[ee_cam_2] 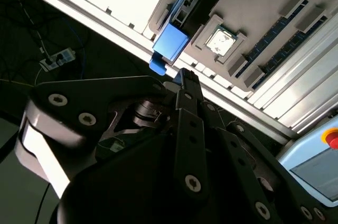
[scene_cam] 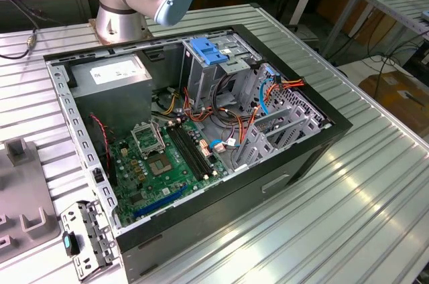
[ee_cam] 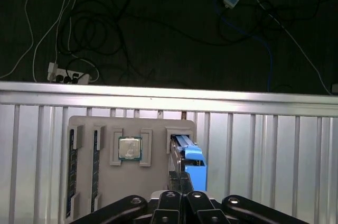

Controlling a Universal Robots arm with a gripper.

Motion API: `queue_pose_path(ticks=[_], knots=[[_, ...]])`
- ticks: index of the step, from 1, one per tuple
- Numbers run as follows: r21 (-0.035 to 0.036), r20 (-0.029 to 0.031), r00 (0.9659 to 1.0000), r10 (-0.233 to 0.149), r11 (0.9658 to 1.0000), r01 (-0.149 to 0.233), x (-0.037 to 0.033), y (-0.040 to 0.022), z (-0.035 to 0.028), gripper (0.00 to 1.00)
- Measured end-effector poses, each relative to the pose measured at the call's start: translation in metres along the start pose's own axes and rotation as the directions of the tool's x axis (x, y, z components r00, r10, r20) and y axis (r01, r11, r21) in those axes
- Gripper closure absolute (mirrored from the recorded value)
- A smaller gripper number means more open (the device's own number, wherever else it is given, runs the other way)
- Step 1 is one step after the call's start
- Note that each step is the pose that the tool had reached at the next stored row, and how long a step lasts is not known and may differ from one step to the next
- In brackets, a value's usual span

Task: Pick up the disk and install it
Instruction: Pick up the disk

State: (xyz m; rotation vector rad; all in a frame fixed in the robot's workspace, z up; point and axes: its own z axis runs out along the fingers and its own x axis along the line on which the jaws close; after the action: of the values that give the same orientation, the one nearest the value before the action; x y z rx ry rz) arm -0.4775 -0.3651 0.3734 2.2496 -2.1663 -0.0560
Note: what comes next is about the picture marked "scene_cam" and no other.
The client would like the blue data wire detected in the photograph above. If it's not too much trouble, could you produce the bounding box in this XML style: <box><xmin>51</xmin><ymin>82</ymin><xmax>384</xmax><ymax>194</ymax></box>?
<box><xmin>209</xmin><ymin>66</ymin><xmax>279</xmax><ymax>153</ymax></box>

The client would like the red orange yellow power wire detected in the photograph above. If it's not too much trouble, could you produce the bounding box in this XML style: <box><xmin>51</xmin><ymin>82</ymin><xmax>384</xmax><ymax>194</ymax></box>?
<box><xmin>234</xmin><ymin>74</ymin><xmax>308</xmax><ymax>151</ymax></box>

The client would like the grey metal disk bay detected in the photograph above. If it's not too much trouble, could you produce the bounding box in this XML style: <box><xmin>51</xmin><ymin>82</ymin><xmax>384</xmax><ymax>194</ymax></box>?
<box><xmin>231</xmin><ymin>62</ymin><xmax>332</xmax><ymax>173</ymax></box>

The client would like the beige board connector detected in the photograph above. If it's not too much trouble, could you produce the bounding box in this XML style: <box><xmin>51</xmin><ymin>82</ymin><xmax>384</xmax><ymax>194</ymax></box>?
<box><xmin>199</xmin><ymin>139</ymin><xmax>212</xmax><ymax>160</ymax></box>

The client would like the black RAM slot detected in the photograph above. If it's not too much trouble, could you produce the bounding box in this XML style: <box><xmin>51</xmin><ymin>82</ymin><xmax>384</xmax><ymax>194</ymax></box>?
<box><xmin>180</xmin><ymin>122</ymin><xmax>220</xmax><ymax>175</ymax></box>
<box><xmin>172</xmin><ymin>125</ymin><xmax>212</xmax><ymax>180</ymax></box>
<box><xmin>167</xmin><ymin>125</ymin><xmax>208</xmax><ymax>182</ymax></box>
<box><xmin>176</xmin><ymin>123</ymin><xmax>216</xmax><ymax>177</ymax></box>

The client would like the grey optical drive cage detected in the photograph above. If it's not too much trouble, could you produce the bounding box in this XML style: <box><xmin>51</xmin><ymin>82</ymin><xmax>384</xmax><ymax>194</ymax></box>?
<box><xmin>179</xmin><ymin>34</ymin><xmax>265</xmax><ymax>114</ymax></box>

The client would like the green motherboard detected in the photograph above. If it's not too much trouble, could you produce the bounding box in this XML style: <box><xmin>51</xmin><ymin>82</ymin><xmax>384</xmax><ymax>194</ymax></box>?
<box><xmin>109</xmin><ymin>118</ymin><xmax>232</xmax><ymax>228</ymax></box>

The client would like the CPU socket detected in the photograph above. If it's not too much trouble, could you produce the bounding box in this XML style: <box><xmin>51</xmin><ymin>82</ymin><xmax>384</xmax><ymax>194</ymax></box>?
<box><xmin>145</xmin><ymin>153</ymin><xmax>175</xmax><ymax>178</ymax></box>

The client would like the blue plastic drive latch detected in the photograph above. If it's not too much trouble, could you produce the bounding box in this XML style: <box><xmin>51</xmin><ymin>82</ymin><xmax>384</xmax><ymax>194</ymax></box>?
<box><xmin>189</xmin><ymin>38</ymin><xmax>231</xmax><ymax>66</ymax></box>

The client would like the metal socket cover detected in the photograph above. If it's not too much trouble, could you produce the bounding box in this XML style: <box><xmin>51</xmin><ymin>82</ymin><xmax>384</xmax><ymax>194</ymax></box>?
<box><xmin>129</xmin><ymin>122</ymin><xmax>167</xmax><ymax>159</ymax></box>

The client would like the black open PC case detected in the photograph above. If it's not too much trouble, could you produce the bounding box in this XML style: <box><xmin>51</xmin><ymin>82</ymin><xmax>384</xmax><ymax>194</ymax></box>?
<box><xmin>42</xmin><ymin>23</ymin><xmax>355</xmax><ymax>284</ymax></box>

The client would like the blue expansion slot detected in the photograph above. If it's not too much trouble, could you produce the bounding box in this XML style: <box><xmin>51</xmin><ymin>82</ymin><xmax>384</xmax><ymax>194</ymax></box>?
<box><xmin>133</xmin><ymin>185</ymin><xmax>188</xmax><ymax>220</ymax></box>

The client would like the grey power supply unit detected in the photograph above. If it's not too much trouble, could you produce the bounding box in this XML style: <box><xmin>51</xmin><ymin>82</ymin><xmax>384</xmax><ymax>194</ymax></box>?
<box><xmin>68</xmin><ymin>54</ymin><xmax>154</xmax><ymax>137</ymax></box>

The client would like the large cardboard box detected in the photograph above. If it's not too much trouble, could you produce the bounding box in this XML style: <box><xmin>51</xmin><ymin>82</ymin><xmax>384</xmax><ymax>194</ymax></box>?
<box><xmin>358</xmin><ymin>71</ymin><xmax>429</xmax><ymax>137</ymax></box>

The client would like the brown carton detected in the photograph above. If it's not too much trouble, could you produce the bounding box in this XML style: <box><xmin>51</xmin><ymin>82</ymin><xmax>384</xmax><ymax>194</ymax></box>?
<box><xmin>334</xmin><ymin>0</ymin><xmax>400</xmax><ymax>47</ymax></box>

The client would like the grey parts rack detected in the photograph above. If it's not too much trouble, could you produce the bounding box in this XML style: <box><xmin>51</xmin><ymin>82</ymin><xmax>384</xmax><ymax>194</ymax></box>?
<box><xmin>0</xmin><ymin>138</ymin><xmax>64</xmax><ymax>263</ymax></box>

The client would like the metal slat side table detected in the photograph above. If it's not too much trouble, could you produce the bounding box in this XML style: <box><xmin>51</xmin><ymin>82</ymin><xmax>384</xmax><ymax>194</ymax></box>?
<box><xmin>321</xmin><ymin>0</ymin><xmax>429</xmax><ymax>60</ymax></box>

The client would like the red orange wire bundle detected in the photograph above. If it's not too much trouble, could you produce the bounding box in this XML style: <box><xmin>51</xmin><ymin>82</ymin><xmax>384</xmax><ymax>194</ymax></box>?
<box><xmin>182</xmin><ymin>86</ymin><xmax>215</xmax><ymax>124</ymax></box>

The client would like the thick black cable bundle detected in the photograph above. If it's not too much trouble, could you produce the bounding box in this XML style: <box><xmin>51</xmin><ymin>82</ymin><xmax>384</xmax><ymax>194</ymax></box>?
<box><xmin>212</xmin><ymin>72</ymin><xmax>245</xmax><ymax>127</ymax></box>

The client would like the yellow black wire bundle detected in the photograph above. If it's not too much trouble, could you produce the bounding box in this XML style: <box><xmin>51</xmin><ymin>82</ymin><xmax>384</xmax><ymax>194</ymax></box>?
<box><xmin>150</xmin><ymin>86</ymin><xmax>180</xmax><ymax>117</ymax></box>

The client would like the red black fan wire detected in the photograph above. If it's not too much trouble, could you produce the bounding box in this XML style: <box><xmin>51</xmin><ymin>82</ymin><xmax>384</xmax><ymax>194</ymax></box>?
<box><xmin>89</xmin><ymin>113</ymin><xmax>111</xmax><ymax>178</ymax></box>

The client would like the brown square base plate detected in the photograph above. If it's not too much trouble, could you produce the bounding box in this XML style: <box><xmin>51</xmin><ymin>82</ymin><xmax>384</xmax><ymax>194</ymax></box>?
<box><xmin>87</xmin><ymin>18</ymin><xmax>152</xmax><ymax>46</ymax></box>

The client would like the grey metal slot bracket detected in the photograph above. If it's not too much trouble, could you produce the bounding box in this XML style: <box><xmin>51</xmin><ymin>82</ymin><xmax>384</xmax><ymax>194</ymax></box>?
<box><xmin>59</xmin><ymin>199</ymin><xmax>120</xmax><ymax>282</ymax></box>

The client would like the black teal bracket latch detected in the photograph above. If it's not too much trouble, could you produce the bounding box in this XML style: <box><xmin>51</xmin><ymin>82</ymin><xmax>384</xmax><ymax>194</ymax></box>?
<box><xmin>62</xmin><ymin>232</ymin><xmax>81</xmax><ymax>257</ymax></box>

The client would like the black cable with metal plug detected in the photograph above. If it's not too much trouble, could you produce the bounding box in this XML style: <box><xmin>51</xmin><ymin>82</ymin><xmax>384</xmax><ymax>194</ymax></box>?
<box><xmin>0</xmin><ymin>0</ymin><xmax>64</xmax><ymax>60</ymax></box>

